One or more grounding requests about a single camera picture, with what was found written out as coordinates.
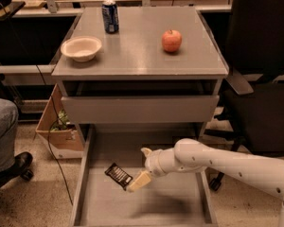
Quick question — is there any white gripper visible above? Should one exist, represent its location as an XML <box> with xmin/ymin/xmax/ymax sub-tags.
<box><xmin>127</xmin><ymin>148</ymin><xmax>164</xmax><ymax>192</ymax></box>

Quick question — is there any black rxbar chocolate bar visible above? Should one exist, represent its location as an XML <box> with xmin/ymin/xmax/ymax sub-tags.
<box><xmin>105</xmin><ymin>163</ymin><xmax>133</xmax><ymax>190</ymax></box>

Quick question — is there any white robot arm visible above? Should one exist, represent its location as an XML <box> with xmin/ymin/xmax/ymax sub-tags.
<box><xmin>127</xmin><ymin>138</ymin><xmax>284</xmax><ymax>227</ymax></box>

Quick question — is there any open grey middle drawer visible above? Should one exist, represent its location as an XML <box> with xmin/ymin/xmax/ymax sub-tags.
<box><xmin>70</xmin><ymin>127</ymin><xmax>218</xmax><ymax>227</ymax></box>

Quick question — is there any closed grey top drawer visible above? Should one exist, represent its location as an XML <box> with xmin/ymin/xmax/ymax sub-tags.
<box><xmin>62</xmin><ymin>96</ymin><xmax>219</xmax><ymax>124</ymax></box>

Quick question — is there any grey drawer cabinet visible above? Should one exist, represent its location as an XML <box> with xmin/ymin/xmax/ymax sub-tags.
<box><xmin>52</xmin><ymin>7</ymin><xmax>228</xmax><ymax>140</ymax></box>

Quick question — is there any cardboard box on floor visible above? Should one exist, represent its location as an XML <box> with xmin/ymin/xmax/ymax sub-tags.
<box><xmin>36</xmin><ymin>85</ymin><xmax>83</xmax><ymax>159</ymax></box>

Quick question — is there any black shoe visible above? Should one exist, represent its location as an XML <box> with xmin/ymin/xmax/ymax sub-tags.
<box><xmin>0</xmin><ymin>151</ymin><xmax>33</xmax><ymax>188</ymax></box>

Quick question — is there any red apple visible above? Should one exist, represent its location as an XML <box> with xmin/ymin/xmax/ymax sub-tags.
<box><xmin>161</xmin><ymin>29</ymin><xmax>182</xmax><ymax>53</ymax></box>

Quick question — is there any white paper bowl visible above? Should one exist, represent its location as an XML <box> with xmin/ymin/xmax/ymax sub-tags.
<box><xmin>61</xmin><ymin>36</ymin><xmax>102</xmax><ymax>62</ymax></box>

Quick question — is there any person leg in jeans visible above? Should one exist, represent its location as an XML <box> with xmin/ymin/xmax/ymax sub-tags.
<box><xmin>0</xmin><ymin>98</ymin><xmax>18</xmax><ymax>172</ymax></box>

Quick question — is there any blue soda can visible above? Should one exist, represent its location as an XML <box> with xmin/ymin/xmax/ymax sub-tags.
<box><xmin>101</xmin><ymin>0</ymin><xmax>119</xmax><ymax>33</ymax></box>

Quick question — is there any black office chair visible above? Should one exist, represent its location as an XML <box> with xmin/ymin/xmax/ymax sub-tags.
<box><xmin>204</xmin><ymin>0</ymin><xmax>284</xmax><ymax>192</ymax></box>

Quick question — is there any black cable on floor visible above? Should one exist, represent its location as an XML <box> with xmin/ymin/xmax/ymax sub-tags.
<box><xmin>34</xmin><ymin>63</ymin><xmax>74</xmax><ymax>206</ymax></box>

